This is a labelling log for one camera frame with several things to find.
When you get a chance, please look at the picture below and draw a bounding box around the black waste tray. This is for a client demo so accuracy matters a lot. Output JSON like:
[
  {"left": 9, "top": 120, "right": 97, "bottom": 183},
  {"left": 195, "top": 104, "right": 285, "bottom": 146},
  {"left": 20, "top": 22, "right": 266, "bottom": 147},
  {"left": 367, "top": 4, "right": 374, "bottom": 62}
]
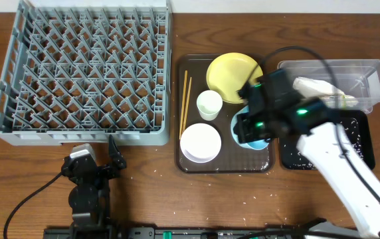
[{"left": 278, "top": 110, "right": 375, "bottom": 170}]

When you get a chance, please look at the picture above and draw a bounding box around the spilled rice pile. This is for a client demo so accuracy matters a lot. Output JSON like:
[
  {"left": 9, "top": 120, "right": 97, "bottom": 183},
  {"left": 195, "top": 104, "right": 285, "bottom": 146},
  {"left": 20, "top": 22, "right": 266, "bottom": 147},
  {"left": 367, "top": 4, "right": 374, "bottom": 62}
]
[{"left": 279, "top": 117, "right": 375, "bottom": 170}]

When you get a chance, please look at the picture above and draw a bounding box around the grey dish rack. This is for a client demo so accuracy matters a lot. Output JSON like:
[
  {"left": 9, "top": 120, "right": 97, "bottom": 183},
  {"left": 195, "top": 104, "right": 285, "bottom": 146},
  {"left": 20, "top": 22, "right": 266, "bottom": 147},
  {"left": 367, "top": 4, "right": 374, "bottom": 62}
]
[{"left": 0, "top": 1, "right": 172, "bottom": 145}]

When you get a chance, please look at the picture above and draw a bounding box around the clear plastic bin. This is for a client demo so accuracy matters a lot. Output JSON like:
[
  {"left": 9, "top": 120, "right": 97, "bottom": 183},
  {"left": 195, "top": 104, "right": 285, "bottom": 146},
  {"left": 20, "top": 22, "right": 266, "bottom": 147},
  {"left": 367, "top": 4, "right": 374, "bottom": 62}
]
[{"left": 278, "top": 59, "right": 380, "bottom": 114}]

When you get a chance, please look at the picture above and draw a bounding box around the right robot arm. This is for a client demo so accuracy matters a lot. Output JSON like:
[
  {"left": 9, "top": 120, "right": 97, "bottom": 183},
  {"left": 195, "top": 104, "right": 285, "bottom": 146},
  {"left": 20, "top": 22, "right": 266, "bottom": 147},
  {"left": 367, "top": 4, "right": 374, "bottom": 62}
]
[{"left": 233, "top": 69, "right": 380, "bottom": 238}]

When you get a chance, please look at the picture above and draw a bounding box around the light blue bowl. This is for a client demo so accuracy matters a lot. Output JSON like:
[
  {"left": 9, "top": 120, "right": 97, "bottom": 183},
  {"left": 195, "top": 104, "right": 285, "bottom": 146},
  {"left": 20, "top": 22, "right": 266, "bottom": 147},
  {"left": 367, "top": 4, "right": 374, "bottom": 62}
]
[{"left": 230, "top": 106, "right": 268, "bottom": 151}]

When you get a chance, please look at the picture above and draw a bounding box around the green snack wrapper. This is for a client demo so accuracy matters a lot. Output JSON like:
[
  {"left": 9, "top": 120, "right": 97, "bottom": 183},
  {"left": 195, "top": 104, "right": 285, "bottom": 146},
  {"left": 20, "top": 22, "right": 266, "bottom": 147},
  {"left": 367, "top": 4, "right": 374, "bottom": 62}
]
[{"left": 320, "top": 94, "right": 359, "bottom": 109}]

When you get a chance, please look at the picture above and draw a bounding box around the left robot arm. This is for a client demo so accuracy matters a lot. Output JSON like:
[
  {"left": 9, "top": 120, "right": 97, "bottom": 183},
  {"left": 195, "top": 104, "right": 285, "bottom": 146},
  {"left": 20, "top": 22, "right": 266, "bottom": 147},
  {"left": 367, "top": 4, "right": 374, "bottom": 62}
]
[{"left": 61, "top": 136, "right": 126, "bottom": 238}]

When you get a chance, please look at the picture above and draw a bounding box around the pale green cup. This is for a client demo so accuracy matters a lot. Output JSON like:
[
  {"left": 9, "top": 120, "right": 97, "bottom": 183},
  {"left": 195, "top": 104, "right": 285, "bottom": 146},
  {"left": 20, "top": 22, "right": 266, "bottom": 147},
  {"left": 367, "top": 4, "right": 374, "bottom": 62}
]
[{"left": 197, "top": 90, "right": 223, "bottom": 121}]

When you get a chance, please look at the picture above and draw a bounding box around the white bowl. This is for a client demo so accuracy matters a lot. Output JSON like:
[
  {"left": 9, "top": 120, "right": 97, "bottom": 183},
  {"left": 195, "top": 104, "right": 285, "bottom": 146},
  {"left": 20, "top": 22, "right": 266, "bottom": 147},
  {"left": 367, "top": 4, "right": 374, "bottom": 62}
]
[{"left": 180, "top": 123, "right": 222, "bottom": 163}]

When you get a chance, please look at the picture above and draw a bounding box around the white paper napkin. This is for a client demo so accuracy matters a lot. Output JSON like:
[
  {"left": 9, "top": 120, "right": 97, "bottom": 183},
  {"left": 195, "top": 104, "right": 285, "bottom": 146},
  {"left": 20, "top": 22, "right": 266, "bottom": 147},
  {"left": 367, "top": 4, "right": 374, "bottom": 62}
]
[{"left": 292, "top": 77, "right": 345, "bottom": 98}]

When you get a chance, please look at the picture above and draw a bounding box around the right wooden chopstick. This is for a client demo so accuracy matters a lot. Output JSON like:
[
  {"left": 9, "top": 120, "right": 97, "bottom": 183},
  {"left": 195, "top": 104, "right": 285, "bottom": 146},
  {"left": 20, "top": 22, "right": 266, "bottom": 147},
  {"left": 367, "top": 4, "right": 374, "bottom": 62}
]
[{"left": 182, "top": 77, "right": 192, "bottom": 133}]

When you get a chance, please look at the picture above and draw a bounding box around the wooden chopstick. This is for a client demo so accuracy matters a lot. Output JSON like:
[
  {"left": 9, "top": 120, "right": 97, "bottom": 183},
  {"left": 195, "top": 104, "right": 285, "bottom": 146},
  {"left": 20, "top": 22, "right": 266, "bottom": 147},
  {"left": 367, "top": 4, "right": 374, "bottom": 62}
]
[
  {"left": 182, "top": 77, "right": 192, "bottom": 133},
  {"left": 179, "top": 70, "right": 188, "bottom": 139}
]

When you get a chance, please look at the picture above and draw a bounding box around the dark brown serving tray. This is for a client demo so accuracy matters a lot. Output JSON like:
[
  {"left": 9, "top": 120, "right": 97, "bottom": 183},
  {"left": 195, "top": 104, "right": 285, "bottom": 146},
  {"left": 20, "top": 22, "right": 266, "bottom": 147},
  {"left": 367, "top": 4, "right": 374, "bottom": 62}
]
[{"left": 176, "top": 54, "right": 274, "bottom": 174}]

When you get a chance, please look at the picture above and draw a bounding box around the left wooden chopstick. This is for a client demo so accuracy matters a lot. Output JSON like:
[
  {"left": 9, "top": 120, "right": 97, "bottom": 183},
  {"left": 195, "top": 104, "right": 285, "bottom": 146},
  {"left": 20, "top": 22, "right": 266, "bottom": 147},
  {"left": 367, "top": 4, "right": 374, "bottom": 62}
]
[{"left": 179, "top": 70, "right": 188, "bottom": 139}]

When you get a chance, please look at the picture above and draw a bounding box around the yellow plate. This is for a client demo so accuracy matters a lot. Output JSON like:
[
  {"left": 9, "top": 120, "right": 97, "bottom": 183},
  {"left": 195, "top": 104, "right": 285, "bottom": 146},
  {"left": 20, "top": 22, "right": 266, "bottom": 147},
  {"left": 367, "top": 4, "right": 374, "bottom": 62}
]
[{"left": 206, "top": 52, "right": 263, "bottom": 104}]

